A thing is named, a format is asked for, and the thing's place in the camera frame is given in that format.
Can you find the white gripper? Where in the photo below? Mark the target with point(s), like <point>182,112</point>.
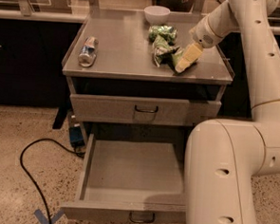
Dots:
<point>201,33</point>

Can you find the green jalapeno chip bag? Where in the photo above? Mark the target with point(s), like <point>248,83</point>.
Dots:
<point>174,55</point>

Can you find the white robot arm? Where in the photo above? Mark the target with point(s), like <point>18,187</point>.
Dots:
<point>221,156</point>

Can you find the grey drawer cabinet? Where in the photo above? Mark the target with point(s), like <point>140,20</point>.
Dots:
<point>124,66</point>

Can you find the closed grey upper drawer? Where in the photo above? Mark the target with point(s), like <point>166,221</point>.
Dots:
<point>121,110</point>

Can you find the open grey middle drawer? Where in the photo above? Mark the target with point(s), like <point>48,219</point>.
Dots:
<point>124,176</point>

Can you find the white bowl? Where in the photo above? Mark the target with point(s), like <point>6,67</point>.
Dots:
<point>156,15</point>

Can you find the crushed plastic water bottle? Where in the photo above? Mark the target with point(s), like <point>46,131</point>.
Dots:
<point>88,52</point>

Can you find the blue power adapter box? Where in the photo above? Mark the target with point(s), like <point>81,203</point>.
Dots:
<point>76,137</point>

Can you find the blue tape cross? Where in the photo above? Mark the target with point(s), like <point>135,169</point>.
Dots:
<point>43,220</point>

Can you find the black upper drawer handle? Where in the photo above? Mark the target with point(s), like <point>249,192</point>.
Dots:
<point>146,110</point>

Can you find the black drawer handle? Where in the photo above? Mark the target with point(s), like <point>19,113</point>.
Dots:
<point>146,110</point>
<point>142,217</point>

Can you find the black middle drawer handle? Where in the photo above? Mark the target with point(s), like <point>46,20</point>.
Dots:
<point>142,217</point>

